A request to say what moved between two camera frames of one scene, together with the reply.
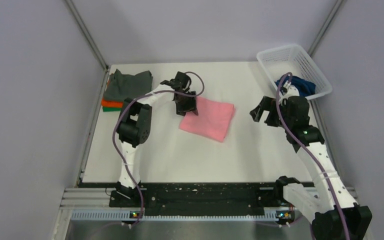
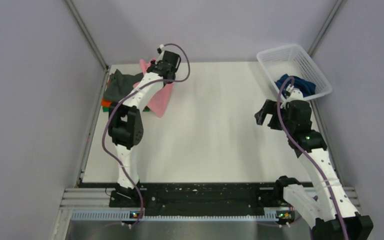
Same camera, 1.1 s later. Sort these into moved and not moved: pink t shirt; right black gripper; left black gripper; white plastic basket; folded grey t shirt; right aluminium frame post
Moved: left black gripper; pink t shirt
Not moved: right black gripper; folded grey t shirt; right aluminium frame post; white plastic basket
